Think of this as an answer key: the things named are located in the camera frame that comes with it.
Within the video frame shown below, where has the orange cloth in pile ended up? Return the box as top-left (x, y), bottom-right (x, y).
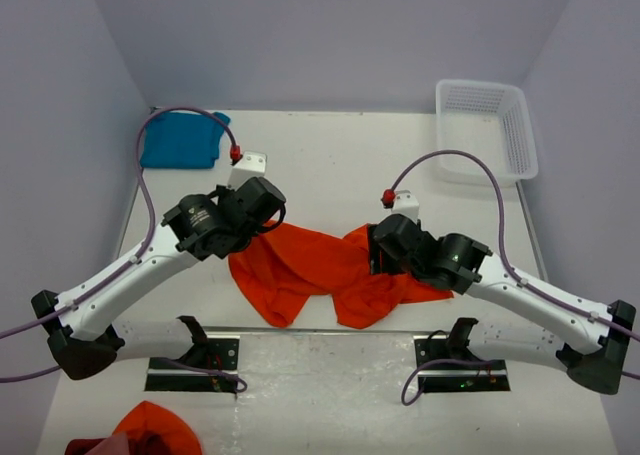
top-left (112, 401), bottom-right (203, 455)

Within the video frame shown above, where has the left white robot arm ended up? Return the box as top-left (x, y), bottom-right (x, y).
top-left (31, 177), bottom-right (286, 380)

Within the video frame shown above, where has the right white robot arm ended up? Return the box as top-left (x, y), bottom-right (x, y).
top-left (367, 214), bottom-right (636, 395)

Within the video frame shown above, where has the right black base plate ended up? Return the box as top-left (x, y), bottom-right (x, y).
top-left (414, 332), bottom-right (511, 394)

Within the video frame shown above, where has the pink cloth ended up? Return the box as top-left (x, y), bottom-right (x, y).
top-left (86, 433), bottom-right (130, 455)

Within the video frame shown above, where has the white plastic basket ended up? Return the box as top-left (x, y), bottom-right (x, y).
top-left (435, 79), bottom-right (539, 186)

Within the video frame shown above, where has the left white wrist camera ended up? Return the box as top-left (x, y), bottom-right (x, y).
top-left (227, 151), bottom-right (267, 189)

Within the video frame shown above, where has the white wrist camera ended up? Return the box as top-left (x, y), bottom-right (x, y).
top-left (391, 190), bottom-right (420, 223)
top-left (227, 151), bottom-right (267, 189)

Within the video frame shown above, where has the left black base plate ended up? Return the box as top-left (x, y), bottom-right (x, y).
top-left (144, 336), bottom-right (244, 394)

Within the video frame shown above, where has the dark red cloth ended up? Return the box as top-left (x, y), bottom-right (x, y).
top-left (64, 438), bottom-right (105, 455)

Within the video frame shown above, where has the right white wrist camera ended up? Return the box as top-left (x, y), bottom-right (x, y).
top-left (391, 190), bottom-right (420, 223)

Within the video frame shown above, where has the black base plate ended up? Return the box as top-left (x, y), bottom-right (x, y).
top-left (414, 332), bottom-right (511, 394)
top-left (144, 336), bottom-right (244, 394)

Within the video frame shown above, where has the folded blue t shirt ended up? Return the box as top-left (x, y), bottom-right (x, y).
top-left (140, 112), bottom-right (225, 170)

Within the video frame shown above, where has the orange t shirt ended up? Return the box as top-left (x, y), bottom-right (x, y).
top-left (228, 223), bottom-right (454, 329)

